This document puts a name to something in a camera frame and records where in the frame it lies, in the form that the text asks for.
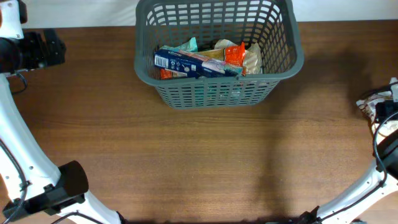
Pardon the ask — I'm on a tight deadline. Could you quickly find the white brown snack bag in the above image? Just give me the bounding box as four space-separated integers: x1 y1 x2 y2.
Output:
356 77 397 134

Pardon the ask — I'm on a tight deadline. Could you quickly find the beige paper pouch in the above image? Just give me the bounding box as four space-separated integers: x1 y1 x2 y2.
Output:
214 39 262 75

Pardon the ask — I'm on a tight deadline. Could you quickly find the teal small snack packet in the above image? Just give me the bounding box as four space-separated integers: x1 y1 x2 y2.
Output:
160 37 198 52

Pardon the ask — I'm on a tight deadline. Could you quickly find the orange cracker package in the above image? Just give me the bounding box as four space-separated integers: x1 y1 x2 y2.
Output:
154 44 246 80

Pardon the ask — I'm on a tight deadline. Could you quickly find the green snack bag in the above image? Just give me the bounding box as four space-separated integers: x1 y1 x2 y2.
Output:
193 82 250 106

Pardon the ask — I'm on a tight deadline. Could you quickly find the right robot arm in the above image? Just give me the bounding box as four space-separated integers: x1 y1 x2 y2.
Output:
297 95 397 224

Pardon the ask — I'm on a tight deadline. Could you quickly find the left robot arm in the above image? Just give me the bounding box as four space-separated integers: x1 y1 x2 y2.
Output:
1 29 126 223

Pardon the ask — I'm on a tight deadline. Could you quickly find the grey plastic basket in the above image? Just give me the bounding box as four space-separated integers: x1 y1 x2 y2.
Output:
134 0 304 109

